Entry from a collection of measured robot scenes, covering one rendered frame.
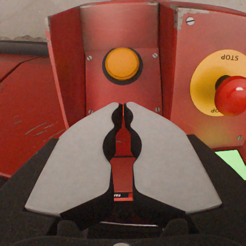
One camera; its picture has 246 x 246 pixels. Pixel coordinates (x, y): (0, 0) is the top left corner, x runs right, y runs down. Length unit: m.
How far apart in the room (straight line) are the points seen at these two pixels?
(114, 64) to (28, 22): 0.86
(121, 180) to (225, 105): 0.12
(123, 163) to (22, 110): 0.32
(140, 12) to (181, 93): 0.10
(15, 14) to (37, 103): 0.66
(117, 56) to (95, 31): 0.04
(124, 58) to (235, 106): 0.13
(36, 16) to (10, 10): 0.15
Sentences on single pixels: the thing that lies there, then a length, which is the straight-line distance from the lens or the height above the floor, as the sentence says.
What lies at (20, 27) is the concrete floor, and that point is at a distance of 1.08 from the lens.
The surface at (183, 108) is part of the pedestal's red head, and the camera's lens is 0.20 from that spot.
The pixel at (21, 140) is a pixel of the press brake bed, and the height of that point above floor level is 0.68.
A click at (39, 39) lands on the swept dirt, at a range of 1.04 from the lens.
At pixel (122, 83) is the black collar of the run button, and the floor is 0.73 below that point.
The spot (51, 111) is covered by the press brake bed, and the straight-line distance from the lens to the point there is 0.48.
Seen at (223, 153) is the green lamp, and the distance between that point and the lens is 0.25.
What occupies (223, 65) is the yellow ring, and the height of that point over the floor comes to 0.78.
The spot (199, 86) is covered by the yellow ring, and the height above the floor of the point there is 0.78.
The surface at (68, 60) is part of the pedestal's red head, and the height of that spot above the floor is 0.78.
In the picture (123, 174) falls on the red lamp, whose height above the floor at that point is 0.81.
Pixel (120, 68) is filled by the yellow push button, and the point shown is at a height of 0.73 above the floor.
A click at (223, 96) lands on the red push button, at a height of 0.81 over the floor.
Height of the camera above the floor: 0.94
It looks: 53 degrees down
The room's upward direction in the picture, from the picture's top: 180 degrees clockwise
